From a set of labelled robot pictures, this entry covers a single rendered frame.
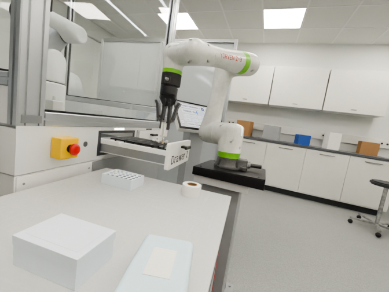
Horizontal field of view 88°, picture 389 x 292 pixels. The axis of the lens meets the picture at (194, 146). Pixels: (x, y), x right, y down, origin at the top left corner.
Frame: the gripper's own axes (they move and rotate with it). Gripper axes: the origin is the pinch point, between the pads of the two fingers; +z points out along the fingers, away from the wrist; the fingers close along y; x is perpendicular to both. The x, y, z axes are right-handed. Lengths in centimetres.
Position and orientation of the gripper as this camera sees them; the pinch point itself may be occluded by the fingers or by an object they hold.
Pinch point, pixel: (164, 129)
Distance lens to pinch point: 99.4
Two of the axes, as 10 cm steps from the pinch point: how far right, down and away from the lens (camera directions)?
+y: 9.5, 1.8, -2.3
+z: -1.6, 9.8, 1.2
